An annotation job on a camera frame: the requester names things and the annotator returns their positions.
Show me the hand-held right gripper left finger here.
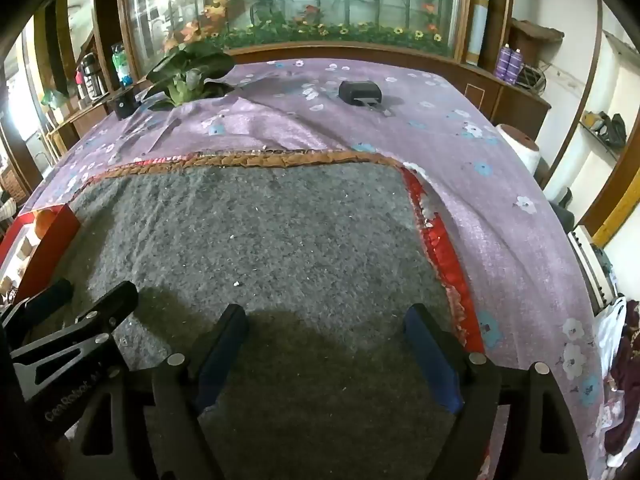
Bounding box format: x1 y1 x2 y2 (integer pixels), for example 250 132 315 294
65 304 250 480

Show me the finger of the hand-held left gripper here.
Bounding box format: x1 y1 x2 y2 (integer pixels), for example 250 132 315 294
10 280 139 402
0 279 74 333

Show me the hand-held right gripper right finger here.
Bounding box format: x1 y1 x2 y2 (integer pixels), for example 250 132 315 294
404 304 589 480

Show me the red shallow box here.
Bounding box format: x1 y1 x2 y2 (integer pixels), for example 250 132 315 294
0 204 82 306

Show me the orange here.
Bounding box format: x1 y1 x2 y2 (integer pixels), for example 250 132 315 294
32 210 59 239

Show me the grey felt mat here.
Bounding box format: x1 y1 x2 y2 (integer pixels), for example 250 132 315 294
30 149 488 480

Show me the wooden side cabinet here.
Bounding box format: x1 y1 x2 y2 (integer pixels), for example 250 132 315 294
47 85 151 158

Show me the maroon clothes pile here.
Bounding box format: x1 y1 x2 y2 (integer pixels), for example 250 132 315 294
602 300 640 468

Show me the black cylinder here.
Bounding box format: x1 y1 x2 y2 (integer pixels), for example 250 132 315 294
111 87 140 120

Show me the black thermos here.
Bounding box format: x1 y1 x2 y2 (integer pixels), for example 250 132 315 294
80 52 103 101

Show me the white roll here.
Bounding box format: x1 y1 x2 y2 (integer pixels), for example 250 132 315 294
495 124 542 173

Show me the green plastic bottle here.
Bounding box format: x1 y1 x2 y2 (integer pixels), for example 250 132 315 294
111 42 132 86

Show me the green leafy potted plant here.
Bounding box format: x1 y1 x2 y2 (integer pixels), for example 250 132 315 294
145 40 237 108

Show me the purple floral blanket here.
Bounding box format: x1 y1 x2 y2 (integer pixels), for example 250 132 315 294
20 57 608 480

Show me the black device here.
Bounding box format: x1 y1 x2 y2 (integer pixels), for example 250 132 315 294
338 80 393 117

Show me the dark bag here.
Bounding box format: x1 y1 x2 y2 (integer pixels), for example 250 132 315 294
597 112 628 148

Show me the floral glass panel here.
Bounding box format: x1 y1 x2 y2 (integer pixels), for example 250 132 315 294
117 0 473 63

